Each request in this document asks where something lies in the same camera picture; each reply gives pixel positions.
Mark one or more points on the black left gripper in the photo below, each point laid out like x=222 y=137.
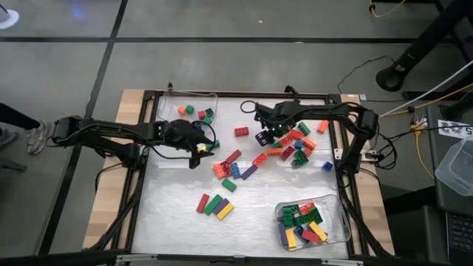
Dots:
x=183 y=133

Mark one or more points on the silver extrusion piece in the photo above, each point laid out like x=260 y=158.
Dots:
x=341 y=262
x=136 y=258

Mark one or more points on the black keyboard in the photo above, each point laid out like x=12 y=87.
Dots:
x=460 y=236

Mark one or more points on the black floor stand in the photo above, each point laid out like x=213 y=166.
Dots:
x=417 y=44

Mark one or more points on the dark red brick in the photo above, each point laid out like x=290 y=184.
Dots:
x=287 y=153

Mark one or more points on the orange two-by-four brick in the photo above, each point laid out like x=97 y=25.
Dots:
x=260 y=159
x=218 y=170

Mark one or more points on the small red cube brick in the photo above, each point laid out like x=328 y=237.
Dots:
x=201 y=115

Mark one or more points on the light wooden side board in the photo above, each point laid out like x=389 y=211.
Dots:
x=111 y=207
x=373 y=207

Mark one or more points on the long purple block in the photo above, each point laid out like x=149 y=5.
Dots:
x=282 y=234
x=249 y=172
x=221 y=206

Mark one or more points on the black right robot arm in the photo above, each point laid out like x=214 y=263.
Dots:
x=332 y=109

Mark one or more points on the white paper label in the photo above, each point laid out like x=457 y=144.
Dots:
x=456 y=129

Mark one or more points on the yellow brick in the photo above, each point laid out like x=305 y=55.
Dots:
x=318 y=231
x=290 y=238

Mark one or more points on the small orange cube brick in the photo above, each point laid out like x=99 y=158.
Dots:
x=181 y=110

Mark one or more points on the translucent plastic tub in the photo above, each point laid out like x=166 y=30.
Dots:
x=456 y=170

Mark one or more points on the green two-by-four brick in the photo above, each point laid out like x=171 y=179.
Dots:
x=290 y=209
x=316 y=215
x=301 y=220
x=301 y=157

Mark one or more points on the small green cube brick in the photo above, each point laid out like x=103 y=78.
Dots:
x=189 y=109
x=207 y=120
x=209 y=112
x=215 y=145

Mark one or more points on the white round floor object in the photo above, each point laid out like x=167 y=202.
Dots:
x=8 y=18

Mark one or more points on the blue two-by-four brick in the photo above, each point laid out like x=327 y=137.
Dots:
x=235 y=170

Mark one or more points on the clear plastic bin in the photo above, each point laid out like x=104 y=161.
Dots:
x=170 y=111
x=338 y=221

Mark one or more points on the long green flat block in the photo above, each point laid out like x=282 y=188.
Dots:
x=213 y=204

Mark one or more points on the person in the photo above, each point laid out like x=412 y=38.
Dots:
x=37 y=136

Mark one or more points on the black metal table frame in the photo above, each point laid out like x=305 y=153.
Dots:
x=236 y=93

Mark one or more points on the long red flat block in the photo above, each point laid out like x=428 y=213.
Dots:
x=233 y=156
x=202 y=203

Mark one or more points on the red two-by-four brick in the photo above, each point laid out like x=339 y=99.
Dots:
x=226 y=168
x=241 y=131

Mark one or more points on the long yellow flat block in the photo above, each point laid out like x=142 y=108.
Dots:
x=225 y=211

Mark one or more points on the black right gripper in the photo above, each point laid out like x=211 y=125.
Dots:
x=277 y=115

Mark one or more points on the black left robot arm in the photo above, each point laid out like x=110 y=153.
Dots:
x=111 y=129

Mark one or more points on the green studded brick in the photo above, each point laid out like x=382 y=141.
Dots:
x=288 y=220

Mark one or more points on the yellow tape tag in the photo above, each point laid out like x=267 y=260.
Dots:
x=201 y=147

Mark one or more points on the black floor object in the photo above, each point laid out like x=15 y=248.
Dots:
x=13 y=165

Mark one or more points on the small blue brick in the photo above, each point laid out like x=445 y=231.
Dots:
x=327 y=166
x=298 y=144

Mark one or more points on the dark grey cabinet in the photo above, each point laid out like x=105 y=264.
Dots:
x=436 y=177

